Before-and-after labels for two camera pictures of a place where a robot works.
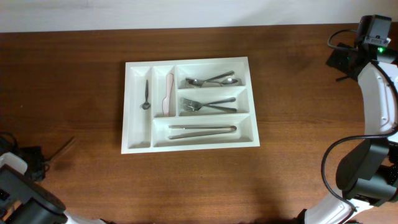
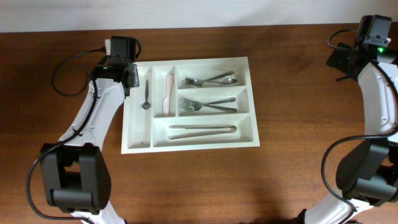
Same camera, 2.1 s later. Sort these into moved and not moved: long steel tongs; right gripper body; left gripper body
Moved: left gripper body
Not moved: long steel tongs; right gripper body
